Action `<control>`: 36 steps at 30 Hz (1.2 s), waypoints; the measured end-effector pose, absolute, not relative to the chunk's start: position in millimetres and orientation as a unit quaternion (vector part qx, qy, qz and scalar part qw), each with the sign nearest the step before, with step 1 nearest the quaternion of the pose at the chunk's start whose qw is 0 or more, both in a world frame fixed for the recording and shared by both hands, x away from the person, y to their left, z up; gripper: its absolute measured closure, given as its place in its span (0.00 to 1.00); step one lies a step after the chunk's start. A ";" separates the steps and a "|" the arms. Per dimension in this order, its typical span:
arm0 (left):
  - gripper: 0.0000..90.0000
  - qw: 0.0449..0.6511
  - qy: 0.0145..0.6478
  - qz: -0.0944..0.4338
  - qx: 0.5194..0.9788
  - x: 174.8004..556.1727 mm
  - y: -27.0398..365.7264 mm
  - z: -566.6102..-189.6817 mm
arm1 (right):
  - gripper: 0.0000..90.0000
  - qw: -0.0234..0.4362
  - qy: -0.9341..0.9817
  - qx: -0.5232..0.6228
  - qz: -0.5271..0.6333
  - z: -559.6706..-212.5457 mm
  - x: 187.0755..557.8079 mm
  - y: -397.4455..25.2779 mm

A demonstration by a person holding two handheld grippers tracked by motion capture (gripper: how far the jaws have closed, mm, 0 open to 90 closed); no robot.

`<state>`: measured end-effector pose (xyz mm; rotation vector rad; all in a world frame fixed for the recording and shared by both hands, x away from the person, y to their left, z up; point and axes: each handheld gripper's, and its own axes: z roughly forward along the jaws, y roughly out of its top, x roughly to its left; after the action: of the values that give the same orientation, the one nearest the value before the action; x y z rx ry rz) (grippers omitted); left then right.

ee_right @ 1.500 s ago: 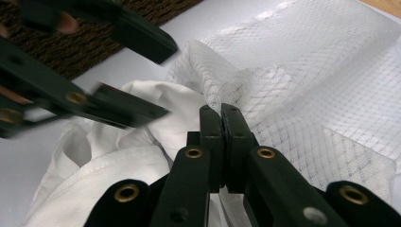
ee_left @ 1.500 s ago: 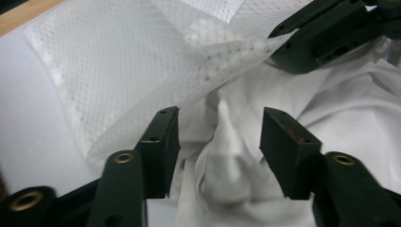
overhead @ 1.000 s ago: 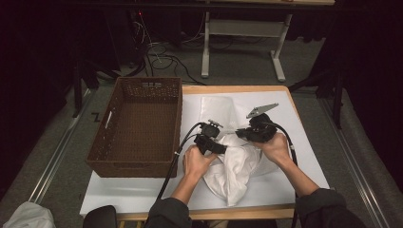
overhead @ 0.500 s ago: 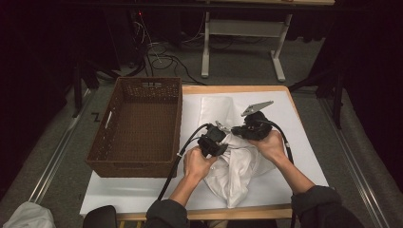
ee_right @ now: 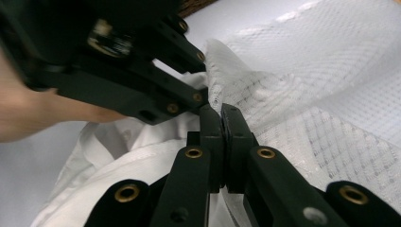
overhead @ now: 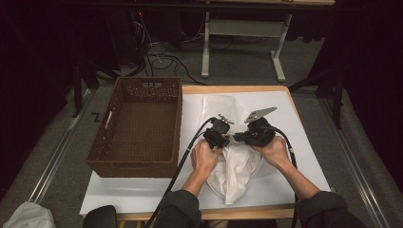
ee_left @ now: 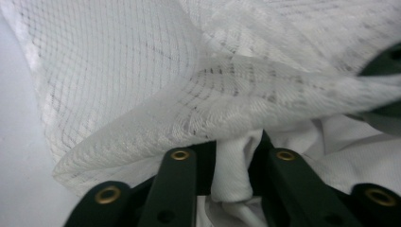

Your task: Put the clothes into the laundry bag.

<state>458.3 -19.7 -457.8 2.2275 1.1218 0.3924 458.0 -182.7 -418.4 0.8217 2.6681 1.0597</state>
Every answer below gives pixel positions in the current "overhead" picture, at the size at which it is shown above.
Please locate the person's right hand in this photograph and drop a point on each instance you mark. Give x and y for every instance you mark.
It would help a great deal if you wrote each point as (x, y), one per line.
(275, 152)

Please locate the white mesh laundry bag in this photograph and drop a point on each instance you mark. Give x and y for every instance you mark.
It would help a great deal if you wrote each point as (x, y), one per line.
(218, 106)

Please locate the white metal desk frame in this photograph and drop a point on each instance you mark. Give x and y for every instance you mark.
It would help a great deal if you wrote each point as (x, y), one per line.
(244, 28)

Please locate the brown woven basket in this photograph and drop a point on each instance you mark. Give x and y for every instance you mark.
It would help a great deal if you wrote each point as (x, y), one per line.
(142, 126)

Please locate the black metal stand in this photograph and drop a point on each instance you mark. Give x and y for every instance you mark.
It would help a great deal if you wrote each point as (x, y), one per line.
(338, 98)
(77, 91)

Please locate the black chair back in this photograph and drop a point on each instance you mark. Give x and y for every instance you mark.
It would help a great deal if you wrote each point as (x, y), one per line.
(101, 218)

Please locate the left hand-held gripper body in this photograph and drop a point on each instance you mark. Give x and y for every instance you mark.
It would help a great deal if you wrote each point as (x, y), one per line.
(217, 134)

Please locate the white cloth bundle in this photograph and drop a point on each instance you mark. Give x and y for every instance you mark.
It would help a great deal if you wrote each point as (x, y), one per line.
(30, 217)

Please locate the white garment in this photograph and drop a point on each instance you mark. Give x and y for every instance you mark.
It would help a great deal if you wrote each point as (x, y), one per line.
(236, 171)

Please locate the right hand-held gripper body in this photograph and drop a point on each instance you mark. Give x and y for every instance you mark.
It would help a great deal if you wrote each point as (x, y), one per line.
(261, 133)

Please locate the metal floor rail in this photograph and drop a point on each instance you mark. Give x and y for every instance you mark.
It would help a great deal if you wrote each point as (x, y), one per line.
(351, 152)
(57, 155)

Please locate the person's left hand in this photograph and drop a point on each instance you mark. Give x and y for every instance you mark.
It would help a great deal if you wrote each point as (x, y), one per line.
(204, 158)

